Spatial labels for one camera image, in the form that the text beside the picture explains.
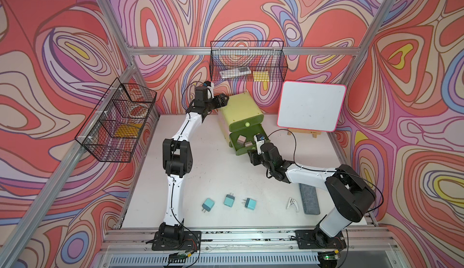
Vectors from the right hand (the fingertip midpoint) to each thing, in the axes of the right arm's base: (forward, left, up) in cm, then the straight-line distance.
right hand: (254, 153), depth 92 cm
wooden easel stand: (+16, -38, -5) cm, 41 cm away
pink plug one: (+8, +6, +1) cm, 10 cm away
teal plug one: (-23, +23, -6) cm, 33 cm away
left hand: (+27, +14, +15) cm, 34 cm away
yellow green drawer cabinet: (+12, +6, +13) cm, 19 cm away
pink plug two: (+5, +2, +1) cm, 6 cm away
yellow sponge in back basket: (+30, -5, +26) cm, 40 cm away
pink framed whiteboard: (+25, -34, +9) cm, 43 cm away
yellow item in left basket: (-2, +53, +24) cm, 58 cm away
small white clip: (-23, -16, -7) cm, 28 cm away
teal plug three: (-23, +3, -7) cm, 24 cm away
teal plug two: (-21, +13, -7) cm, 26 cm away
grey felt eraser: (-23, -24, -7) cm, 34 cm away
